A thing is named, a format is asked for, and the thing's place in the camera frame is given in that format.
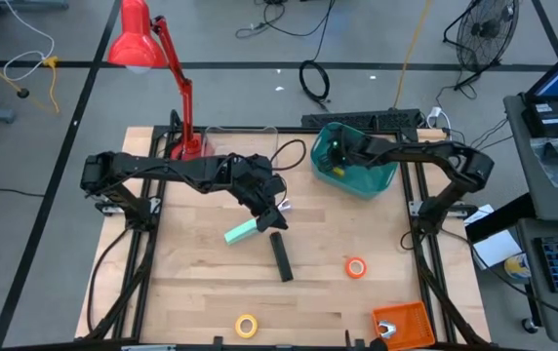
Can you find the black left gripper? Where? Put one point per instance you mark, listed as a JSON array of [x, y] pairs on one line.
[[265, 194]]

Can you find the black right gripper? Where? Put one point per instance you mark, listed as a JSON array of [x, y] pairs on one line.
[[347, 146]]

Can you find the small yellow stapler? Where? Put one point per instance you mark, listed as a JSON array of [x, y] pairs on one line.
[[339, 171]]

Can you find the silver purple staple remover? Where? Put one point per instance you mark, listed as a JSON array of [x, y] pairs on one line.
[[286, 207]]

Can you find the mint green stapler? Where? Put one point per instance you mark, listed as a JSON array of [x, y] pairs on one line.
[[240, 232]]

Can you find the teal plastic bin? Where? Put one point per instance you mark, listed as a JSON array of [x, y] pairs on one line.
[[367, 185]]

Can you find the orange container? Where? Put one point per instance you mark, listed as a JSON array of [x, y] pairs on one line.
[[347, 268]]

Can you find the yellow tape roll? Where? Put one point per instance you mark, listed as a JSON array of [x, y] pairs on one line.
[[237, 326]]

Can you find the grey blue staple remover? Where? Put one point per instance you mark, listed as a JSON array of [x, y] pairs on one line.
[[381, 325]]

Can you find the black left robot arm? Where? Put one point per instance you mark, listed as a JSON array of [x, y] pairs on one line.
[[162, 168]]

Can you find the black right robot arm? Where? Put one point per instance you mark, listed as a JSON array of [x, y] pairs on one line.
[[415, 148]]

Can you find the black power strip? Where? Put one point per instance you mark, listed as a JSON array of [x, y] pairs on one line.
[[396, 118]]

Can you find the clear plastic bin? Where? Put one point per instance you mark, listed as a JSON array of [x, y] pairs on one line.
[[242, 141]]

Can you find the white power adapter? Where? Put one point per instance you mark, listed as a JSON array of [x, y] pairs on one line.
[[434, 114]]

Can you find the orange plastic basket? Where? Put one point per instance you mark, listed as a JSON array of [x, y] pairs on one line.
[[410, 322]]

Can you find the white paper sheet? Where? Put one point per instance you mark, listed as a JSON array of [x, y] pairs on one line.
[[496, 248]]

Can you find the black floor fan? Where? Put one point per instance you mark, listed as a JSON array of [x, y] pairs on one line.
[[486, 34]]

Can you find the yellow blue round object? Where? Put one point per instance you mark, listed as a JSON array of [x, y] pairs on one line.
[[518, 266]]

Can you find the small black computer box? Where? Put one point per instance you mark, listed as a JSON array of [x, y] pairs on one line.
[[549, 122]]

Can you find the grey desk cart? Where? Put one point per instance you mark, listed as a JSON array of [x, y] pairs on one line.
[[552, 205]]

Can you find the red desk lamp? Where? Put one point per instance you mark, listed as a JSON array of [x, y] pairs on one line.
[[137, 44]]

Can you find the black round puck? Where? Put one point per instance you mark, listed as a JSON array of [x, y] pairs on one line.
[[23, 92]]

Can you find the grey metal cart base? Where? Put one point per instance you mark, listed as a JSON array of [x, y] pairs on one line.
[[25, 4]]

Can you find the silver mounting bracket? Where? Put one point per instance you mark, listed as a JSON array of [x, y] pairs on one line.
[[415, 208], [105, 208]]

